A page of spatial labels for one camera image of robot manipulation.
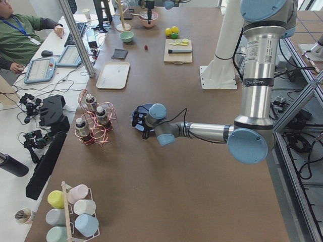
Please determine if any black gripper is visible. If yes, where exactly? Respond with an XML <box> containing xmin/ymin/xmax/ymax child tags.
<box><xmin>132</xmin><ymin>106</ymin><xmax>151</xmax><ymax>139</ymax></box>
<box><xmin>138</xmin><ymin>0</ymin><xmax>154</xmax><ymax>23</ymax></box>

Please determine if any blue round plate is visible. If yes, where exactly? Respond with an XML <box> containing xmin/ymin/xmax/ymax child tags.
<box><xmin>131</xmin><ymin>103</ymin><xmax>154</xmax><ymax>132</ymax></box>

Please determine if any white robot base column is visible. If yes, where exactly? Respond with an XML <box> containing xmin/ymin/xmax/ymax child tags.
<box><xmin>200</xmin><ymin>0</ymin><xmax>243</xmax><ymax>89</ymax></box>

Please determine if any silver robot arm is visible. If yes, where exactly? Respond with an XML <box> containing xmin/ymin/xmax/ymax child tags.
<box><xmin>132</xmin><ymin>1</ymin><xmax>297</xmax><ymax>164</ymax></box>

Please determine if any pink bowl with ice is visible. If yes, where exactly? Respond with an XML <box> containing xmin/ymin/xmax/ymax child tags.
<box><xmin>138</xmin><ymin>11</ymin><xmax>159</xmax><ymax>28</ymax></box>

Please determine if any wooden cup tree stand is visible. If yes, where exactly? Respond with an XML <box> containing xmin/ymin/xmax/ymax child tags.
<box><xmin>113</xmin><ymin>0</ymin><xmax>131</xmax><ymax>32</ymax></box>

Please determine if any mint green bowl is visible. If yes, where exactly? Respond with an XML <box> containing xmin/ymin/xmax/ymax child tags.
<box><xmin>119</xmin><ymin>31</ymin><xmax>134</xmax><ymax>43</ymax></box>

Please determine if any steel muddler black tip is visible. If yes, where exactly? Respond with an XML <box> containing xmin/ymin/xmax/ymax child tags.
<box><xmin>168</xmin><ymin>49</ymin><xmax>192</xmax><ymax>54</ymax></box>

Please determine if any yellow plastic knife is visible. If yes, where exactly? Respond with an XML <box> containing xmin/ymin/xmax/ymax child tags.
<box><xmin>168</xmin><ymin>42</ymin><xmax>189</xmax><ymax>46</ymax></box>

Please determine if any cream rabbit tray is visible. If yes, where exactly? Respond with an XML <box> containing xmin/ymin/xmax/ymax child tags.
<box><xmin>96</xmin><ymin>62</ymin><xmax>130</xmax><ymax>90</ymax></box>

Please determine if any wooden cutting board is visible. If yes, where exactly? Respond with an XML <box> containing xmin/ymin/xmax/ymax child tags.
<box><xmin>164</xmin><ymin>38</ymin><xmax>193</xmax><ymax>64</ymax></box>

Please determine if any grey folded cloth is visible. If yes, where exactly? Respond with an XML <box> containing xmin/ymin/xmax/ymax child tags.
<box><xmin>111</xmin><ymin>48</ymin><xmax>128</xmax><ymax>59</ymax></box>

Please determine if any white paper cup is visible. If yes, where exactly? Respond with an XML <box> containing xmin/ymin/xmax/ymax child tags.
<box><xmin>82</xmin><ymin>8</ymin><xmax>91</xmax><ymax>21</ymax></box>

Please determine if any black keyboard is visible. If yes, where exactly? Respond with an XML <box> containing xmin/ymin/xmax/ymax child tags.
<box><xmin>64</xmin><ymin>22</ymin><xmax>87</xmax><ymax>48</ymax></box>

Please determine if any pink plastic cup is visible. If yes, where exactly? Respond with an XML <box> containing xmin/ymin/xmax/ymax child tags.
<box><xmin>67</xmin><ymin>184</ymin><xmax>89</xmax><ymax>204</ymax></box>

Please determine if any blue teach pendant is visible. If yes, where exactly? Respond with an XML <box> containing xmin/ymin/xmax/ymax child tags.
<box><xmin>24</xmin><ymin>57</ymin><xmax>56</xmax><ymax>84</ymax></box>
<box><xmin>56</xmin><ymin>45</ymin><xmax>82</xmax><ymax>68</ymax></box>

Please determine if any mint white plastic cup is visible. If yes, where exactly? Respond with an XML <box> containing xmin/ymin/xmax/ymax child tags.
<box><xmin>73</xmin><ymin>199</ymin><xmax>96</xmax><ymax>216</ymax></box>

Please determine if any yellow plastic cup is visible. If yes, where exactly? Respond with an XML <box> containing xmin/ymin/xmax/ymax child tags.
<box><xmin>47</xmin><ymin>190</ymin><xmax>64</xmax><ymax>209</ymax></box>

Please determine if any black computer mouse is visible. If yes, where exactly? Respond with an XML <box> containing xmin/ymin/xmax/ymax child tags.
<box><xmin>41</xmin><ymin>50</ymin><xmax>53</xmax><ymax>57</ymax></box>

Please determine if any light blue plastic cup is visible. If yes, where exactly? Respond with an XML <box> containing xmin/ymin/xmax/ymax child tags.
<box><xmin>75</xmin><ymin>214</ymin><xmax>99</xmax><ymax>237</ymax></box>

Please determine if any grey green plastic cup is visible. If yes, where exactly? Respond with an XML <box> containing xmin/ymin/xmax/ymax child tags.
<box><xmin>45</xmin><ymin>208</ymin><xmax>66</xmax><ymax>226</ymax></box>

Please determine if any seated person green sweater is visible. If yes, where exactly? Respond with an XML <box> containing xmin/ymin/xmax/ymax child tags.
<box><xmin>1</xmin><ymin>1</ymin><xmax>64</xmax><ymax>74</ymax></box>

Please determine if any black thermos bottle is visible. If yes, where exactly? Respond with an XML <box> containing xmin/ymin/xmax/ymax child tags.
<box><xmin>1</xmin><ymin>153</ymin><xmax>29</xmax><ymax>177</ymax></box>

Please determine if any pale green plastic cup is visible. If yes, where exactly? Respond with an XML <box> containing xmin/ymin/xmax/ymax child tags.
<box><xmin>46</xmin><ymin>226</ymin><xmax>67</xmax><ymax>242</ymax></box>

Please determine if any paper cup with utensils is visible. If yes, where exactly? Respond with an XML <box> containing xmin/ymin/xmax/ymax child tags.
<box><xmin>15</xmin><ymin>208</ymin><xmax>36</xmax><ymax>224</ymax></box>

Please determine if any copper wire bottle rack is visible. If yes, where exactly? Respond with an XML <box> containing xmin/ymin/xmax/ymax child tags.
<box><xmin>75</xmin><ymin>89</ymin><xmax>117</xmax><ymax>146</ymax></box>

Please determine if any aluminium frame post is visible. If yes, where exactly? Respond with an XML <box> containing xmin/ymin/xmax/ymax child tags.
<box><xmin>58</xmin><ymin>0</ymin><xmax>95</xmax><ymax>78</ymax></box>

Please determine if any white wire cup rack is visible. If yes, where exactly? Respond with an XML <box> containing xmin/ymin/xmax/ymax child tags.
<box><xmin>61</xmin><ymin>181</ymin><xmax>100</xmax><ymax>241</ymax></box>

